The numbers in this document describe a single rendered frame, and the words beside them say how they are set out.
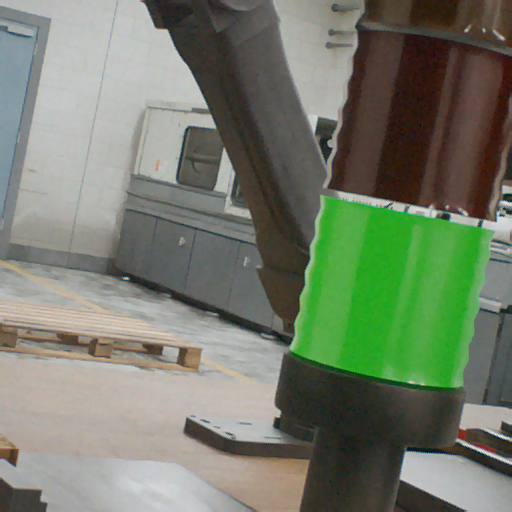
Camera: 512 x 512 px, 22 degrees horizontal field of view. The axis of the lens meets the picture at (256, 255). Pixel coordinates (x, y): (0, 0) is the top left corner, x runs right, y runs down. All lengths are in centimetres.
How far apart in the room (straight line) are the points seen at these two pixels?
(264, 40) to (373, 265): 59
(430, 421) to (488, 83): 7
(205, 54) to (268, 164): 9
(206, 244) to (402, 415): 1028
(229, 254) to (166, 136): 185
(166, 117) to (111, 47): 89
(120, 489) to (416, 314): 42
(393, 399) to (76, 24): 1174
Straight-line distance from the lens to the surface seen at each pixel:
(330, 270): 26
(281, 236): 90
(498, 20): 26
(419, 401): 26
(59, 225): 1202
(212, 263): 1039
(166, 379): 115
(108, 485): 67
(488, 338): 750
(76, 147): 1201
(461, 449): 58
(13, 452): 50
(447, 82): 26
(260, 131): 86
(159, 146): 1173
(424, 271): 26
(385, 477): 28
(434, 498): 49
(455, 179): 26
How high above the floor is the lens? 108
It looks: 3 degrees down
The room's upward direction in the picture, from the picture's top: 11 degrees clockwise
